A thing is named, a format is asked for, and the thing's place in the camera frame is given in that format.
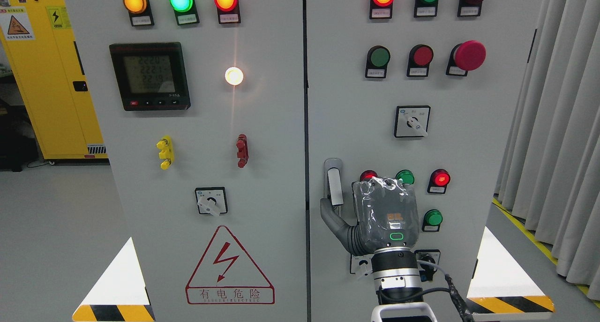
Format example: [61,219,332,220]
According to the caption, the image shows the grey robotic right hand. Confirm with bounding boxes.
[321,177,420,256]

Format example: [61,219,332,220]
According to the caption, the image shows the silver door handle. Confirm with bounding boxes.
[323,158,344,206]

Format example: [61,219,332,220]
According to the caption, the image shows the red indicator light right door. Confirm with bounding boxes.
[369,0,394,20]

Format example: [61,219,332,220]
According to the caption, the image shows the green indicator light middle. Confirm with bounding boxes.
[396,170,414,185]

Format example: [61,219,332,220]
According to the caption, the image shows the green indicator light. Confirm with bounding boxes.
[169,0,200,26]
[396,170,414,185]
[413,0,439,17]

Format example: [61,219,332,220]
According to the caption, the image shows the red lit indicator left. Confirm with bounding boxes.
[360,170,378,182]

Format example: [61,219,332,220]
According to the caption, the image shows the red lit indicator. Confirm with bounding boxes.
[360,170,378,182]
[427,169,451,194]

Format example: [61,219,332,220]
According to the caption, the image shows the green push button lower right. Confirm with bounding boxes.
[422,209,443,232]

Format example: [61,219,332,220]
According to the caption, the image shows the red lit indicator right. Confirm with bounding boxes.
[427,169,451,194]

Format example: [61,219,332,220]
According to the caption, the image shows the green push button upper row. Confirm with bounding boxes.
[364,45,391,79]

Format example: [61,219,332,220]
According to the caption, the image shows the red push button upper row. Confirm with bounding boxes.
[406,44,434,78]

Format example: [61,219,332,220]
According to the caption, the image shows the red terminal connector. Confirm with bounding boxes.
[236,134,249,168]

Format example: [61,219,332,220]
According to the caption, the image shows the grey curtain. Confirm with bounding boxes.
[496,0,600,301]

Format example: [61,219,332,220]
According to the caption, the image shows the red electric hazard warning sticker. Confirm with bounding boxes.
[186,225,276,305]

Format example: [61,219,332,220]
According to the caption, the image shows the red emergency stop button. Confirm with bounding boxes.
[445,40,487,77]

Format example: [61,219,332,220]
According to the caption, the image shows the grey electrical cabinet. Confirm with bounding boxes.
[66,0,542,322]

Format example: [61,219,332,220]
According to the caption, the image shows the white indicator light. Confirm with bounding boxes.
[225,67,244,86]

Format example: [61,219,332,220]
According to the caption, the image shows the green indicator light top right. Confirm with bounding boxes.
[413,0,439,17]

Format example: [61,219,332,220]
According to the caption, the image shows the yellow terminal connector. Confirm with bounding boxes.
[156,135,174,170]

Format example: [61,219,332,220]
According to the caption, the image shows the red indicator light top left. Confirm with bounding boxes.
[214,0,241,24]

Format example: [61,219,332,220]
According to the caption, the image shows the black digital power meter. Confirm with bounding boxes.
[109,42,191,111]

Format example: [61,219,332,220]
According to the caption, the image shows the green indicator light top left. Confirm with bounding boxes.
[169,0,200,26]

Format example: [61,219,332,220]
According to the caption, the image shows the orange indicator light top left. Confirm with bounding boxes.
[123,0,154,27]

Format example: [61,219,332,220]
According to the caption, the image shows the yellow safety cabinet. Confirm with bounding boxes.
[1,0,108,161]

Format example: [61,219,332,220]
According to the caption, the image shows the lower white rotary switch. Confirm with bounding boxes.
[349,254,373,281]

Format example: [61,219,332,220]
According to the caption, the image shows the black key selector switch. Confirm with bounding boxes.
[414,249,441,282]

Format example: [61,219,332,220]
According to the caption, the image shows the upper right rotary switch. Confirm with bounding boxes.
[393,105,431,138]

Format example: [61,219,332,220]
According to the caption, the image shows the left door rotary switch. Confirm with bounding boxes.
[195,186,229,217]

